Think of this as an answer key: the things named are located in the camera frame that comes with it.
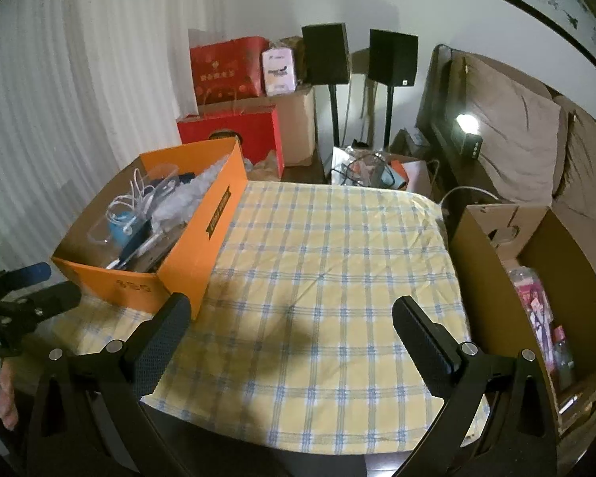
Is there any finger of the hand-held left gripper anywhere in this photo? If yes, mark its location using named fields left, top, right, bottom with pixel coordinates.
left=0, top=262, right=52, bottom=295
left=10, top=281, right=83, bottom=331

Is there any black speaker on stand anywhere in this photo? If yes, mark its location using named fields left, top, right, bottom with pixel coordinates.
left=301, top=23, right=352, bottom=150
left=368, top=29, right=419, bottom=149

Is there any white tissue packet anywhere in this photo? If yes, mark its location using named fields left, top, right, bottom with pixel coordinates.
left=261, top=48, right=299, bottom=96

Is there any red gift box with window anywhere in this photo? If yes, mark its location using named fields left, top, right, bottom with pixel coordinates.
left=176, top=105, right=285, bottom=180

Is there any brown cardboard box with handle hole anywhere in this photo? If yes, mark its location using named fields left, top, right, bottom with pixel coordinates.
left=449, top=203, right=596, bottom=433

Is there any lit power station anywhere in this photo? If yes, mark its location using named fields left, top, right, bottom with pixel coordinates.
left=454, top=113, right=484, bottom=160

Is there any clear plastic packaging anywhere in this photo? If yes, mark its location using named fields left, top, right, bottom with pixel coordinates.
left=149, top=156, right=232, bottom=232

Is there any pink packaged item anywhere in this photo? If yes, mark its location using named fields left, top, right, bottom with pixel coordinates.
left=509, top=268, right=557, bottom=373

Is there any box of cables and clutter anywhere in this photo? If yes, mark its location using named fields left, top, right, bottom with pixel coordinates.
left=332, top=145, right=434, bottom=194

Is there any person's left hand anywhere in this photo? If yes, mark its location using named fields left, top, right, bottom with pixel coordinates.
left=0, top=360, right=19, bottom=430

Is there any orange cardboard box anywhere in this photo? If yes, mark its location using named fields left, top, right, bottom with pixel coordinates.
left=50, top=136, right=249, bottom=321

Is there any white curtain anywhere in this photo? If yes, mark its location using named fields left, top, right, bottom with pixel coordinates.
left=0, top=0, right=194, bottom=309

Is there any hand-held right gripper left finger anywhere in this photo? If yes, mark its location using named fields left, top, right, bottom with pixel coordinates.
left=26, top=292, right=194, bottom=477

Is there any red paper gift bag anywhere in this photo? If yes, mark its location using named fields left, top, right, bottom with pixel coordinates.
left=189, top=36, right=270, bottom=106

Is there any plain brown cardboard box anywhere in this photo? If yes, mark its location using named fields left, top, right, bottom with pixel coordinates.
left=197, top=84, right=317, bottom=167

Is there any yellow blue checked tablecloth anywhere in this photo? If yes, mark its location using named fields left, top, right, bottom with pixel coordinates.
left=54, top=181, right=492, bottom=455

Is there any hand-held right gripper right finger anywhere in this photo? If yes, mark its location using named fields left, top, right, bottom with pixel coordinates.
left=391, top=295, right=559, bottom=477

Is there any white cable with plug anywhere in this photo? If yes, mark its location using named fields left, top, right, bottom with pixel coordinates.
left=106, top=168, right=162, bottom=234

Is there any white charging cable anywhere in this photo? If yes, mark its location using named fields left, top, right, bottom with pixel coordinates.
left=439, top=186, right=500, bottom=209

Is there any clear bottle with red cap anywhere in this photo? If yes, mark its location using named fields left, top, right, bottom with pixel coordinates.
left=551, top=325, right=577, bottom=391

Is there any dark brown sofa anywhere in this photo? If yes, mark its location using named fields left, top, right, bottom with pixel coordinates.
left=416, top=44, right=596, bottom=304

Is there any clear plastic container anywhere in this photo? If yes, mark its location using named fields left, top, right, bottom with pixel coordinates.
left=87, top=216, right=117, bottom=246

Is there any large beige cushion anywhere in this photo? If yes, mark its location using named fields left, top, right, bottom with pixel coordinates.
left=449, top=54, right=569, bottom=204

